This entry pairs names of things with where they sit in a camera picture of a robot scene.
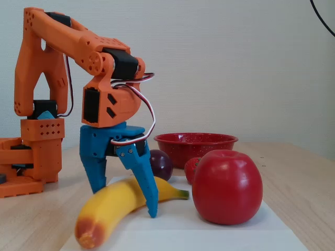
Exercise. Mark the blue gripper black motor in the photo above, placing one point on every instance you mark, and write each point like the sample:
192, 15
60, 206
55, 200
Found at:
98, 142

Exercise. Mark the yellow plastic banana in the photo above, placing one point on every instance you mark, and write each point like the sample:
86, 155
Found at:
110, 204

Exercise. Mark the orange robot base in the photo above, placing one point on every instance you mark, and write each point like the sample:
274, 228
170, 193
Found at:
15, 188

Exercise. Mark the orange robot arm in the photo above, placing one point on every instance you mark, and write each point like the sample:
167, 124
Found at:
47, 52

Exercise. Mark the red speckled enamel bowl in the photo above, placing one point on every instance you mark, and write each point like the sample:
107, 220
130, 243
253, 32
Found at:
188, 149

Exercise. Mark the dark purple plastic plum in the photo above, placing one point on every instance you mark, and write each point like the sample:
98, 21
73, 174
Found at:
162, 164

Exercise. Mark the red plastic strawberry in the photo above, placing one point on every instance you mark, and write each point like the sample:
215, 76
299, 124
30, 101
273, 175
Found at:
190, 170

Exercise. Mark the white paper sheet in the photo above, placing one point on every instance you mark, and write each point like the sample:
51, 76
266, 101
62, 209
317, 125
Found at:
183, 235

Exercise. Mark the red plastic apple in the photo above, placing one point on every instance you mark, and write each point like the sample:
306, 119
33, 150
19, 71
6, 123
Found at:
227, 188

